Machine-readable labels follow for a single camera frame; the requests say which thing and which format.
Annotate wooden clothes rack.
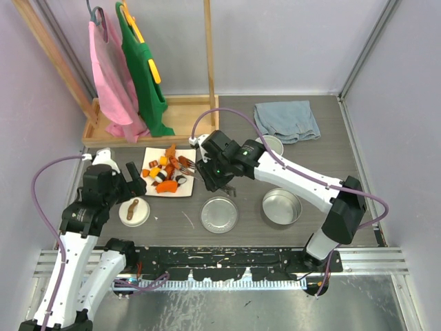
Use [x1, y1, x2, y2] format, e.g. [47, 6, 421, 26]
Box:
[12, 1, 220, 148]

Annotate brown fried piece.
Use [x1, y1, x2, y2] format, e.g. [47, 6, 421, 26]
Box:
[178, 155, 192, 168]

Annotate metal tongs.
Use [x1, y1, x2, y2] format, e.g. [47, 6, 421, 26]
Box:
[177, 161, 237, 197]

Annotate pink apron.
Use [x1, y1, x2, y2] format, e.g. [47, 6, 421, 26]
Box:
[88, 12, 150, 143]

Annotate orange shrimp piece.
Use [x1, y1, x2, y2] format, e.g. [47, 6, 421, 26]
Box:
[165, 143, 176, 159]

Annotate salmon nigiri toy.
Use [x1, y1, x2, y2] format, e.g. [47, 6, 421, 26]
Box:
[156, 180, 179, 194]

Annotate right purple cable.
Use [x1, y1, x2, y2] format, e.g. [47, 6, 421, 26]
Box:
[191, 108, 390, 297]

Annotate blue cloth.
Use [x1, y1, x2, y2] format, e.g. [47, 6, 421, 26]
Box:
[254, 101, 321, 144]

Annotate round metal tin lid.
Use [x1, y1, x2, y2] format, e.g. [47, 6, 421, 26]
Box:
[200, 197, 239, 234]

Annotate grey hanger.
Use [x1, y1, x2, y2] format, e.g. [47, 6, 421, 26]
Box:
[85, 0, 108, 42]

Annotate white square plate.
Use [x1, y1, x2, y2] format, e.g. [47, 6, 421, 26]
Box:
[141, 148, 196, 198]

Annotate white cylindrical container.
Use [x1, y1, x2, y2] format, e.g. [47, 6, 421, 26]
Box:
[263, 135, 284, 156]

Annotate white lid brown handle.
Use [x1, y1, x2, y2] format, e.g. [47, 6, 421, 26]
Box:
[119, 197, 151, 228]

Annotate green apron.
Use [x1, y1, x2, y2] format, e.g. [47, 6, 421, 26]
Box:
[115, 2, 175, 137]

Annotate yellow hanger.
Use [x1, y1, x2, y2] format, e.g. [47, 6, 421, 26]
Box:
[122, 0, 161, 84]

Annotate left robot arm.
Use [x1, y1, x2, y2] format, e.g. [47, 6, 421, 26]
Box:
[19, 148, 146, 330]

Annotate purple cable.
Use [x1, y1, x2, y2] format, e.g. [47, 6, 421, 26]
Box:
[30, 154, 92, 331]
[191, 108, 390, 297]

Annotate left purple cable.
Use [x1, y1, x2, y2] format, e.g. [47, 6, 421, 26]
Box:
[30, 154, 92, 331]

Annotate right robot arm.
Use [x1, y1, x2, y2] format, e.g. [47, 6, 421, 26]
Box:
[189, 130, 367, 272]

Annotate round metal tin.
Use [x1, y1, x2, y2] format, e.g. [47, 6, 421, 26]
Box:
[262, 188, 302, 225]

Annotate white rice nori sushi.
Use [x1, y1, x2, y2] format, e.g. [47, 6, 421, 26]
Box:
[150, 168, 168, 183]

